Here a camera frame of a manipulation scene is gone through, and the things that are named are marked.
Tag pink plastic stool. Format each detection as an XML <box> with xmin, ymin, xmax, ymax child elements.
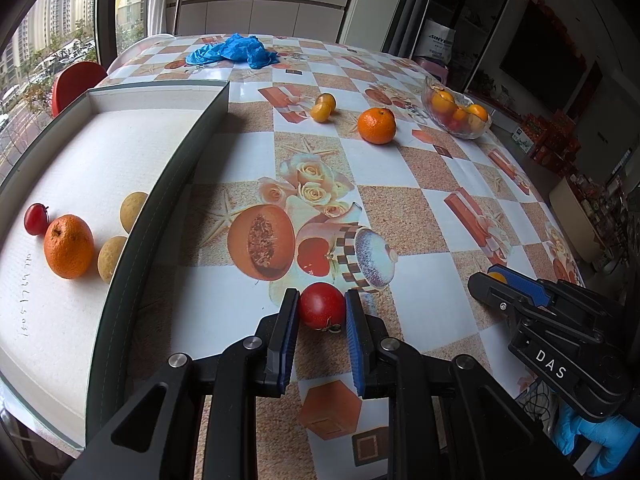
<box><xmin>415</xmin><ymin>56</ymin><xmax>448</xmax><ymax>83</ymax></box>

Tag white printed bag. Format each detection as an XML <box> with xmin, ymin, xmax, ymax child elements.
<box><xmin>422</xmin><ymin>19</ymin><xmax>458</xmax><ymax>61</ymax></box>

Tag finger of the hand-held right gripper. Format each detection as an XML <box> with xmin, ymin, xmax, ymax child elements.
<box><xmin>468</xmin><ymin>271</ymin><xmax>544</xmax><ymax>329</ymax></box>
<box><xmin>492</xmin><ymin>265</ymin><xmax>622</xmax><ymax>319</ymax></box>

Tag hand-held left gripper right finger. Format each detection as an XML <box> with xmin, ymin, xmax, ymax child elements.
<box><xmin>345</xmin><ymin>288</ymin><xmax>582</xmax><ymax>480</ymax></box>

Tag white counter cabinet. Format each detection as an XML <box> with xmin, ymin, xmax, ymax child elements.
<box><xmin>165</xmin><ymin>0</ymin><xmax>358</xmax><ymax>43</ymax></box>

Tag dark wall television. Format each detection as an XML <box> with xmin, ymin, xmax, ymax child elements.
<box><xmin>500</xmin><ymin>0</ymin><xmax>588</xmax><ymax>113</ymax></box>

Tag stack of orange boxes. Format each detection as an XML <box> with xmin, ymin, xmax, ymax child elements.
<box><xmin>512</xmin><ymin>110</ymin><xmax>583</xmax><ymax>171</ymax></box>

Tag person's right hand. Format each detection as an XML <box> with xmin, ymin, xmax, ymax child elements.
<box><xmin>552</xmin><ymin>404</ymin><xmax>640</xmax><ymax>479</ymax></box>

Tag tangerine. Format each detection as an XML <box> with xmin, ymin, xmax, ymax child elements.
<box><xmin>357</xmin><ymin>108</ymin><xmax>397</xmax><ymax>145</ymax></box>
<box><xmin>43</xmin><ymin>214</ymin><xmax>95</xmax><ymax>280</ymax></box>

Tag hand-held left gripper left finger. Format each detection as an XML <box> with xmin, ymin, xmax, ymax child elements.
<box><xmin>62</xmin><ymin>287</ymin><xmax>301</xmax><ymax>480</ymax></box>

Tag pile of blue gloves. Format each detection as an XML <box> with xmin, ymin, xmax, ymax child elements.
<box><xmin>185</xmin><ymin>33</ymin><xmax>281</xmax><ymax>71</ymax></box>

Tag grey shallow tray box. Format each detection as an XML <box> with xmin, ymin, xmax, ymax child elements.
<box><xmin>0</xmin><ymin>80</ymin><xmax>231</xmax><ymax>453</ymax></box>

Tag red cherry tomato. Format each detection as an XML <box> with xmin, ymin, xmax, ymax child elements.
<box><xmin>24</xmin><ymin>203</ymin><xmax>50</xmax><ymax>236</ymax></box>
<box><xmin>298</xmin><ymin>282</ymin><xmax>347</xmax><ymax>331</ymax></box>

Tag clear glass bowl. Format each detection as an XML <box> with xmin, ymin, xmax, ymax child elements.
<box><xmin>421</xmin><ymin>76</ymin><xmax>493</xmax><ymax>140</ymax></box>

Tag red chair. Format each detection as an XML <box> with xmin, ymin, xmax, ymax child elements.
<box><xmin>51</xmin><ymin>61</ymin><xmax>108</xmax><ymax>117</ymax></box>

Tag printed checkered tablecloth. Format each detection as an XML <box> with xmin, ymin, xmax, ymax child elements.
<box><xmin>95</xmin><ymin>34</ymin><xmax>586</xmax><ymax>480</ymax></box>

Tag tan longan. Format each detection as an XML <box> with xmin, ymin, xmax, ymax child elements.
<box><xmin>119</xmin><ymin>191</ymin><xmax>149</xmax><ymax>233</ymax></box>
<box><xmin>97</xmin><ymin>236</ymin><xmax>128</xmax><ymax>282</ymax></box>

